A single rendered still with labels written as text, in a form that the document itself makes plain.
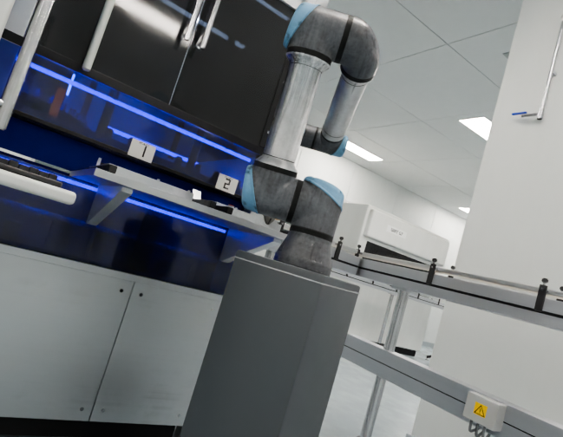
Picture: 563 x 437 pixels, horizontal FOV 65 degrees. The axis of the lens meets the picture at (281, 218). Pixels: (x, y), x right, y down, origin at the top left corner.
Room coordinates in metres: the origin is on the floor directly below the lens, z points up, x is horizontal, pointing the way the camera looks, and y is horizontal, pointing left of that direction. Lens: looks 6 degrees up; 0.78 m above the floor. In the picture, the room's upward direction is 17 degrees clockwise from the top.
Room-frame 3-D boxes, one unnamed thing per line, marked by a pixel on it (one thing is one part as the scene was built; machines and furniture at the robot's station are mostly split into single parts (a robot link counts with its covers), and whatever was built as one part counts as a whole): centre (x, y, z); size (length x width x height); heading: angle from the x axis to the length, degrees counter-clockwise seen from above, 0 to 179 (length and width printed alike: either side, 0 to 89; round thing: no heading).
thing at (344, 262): (2.11, -0.13, 0.92); 0.69 x 0.15 x 0.16; 122
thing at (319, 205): (1.14, -0.08, 0.96); 0.13 x 0.12 x 0.14; 90
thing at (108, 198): (1.32, 0.50, 0.79); 0.34 x 0.03 x 0.13; 32
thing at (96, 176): (1.46, 0.30, 0.87); 0.70 x 0.48 x 0.02; 122
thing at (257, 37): (1.65, 0.32, 1.50); 0.43 x 0.01 x 0.59; 122
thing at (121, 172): (1.43, 0.48, 0.90); 0.34 x 0.26 x 0.04; 32
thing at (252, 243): (1.58, 0.08, 0.79); 0.34 x 0.03 x 0.13; 32
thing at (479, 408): (1.58, -0.88, 0.50); 0.12 x 0.05 x 0.09; 32
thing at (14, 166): (1.08, 0.67, 0.82); 0.40 x 0.14 x 0.02; 43
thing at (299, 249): (1.14, -0.09, 0.84); 0.15 x 0.15 x 0.10
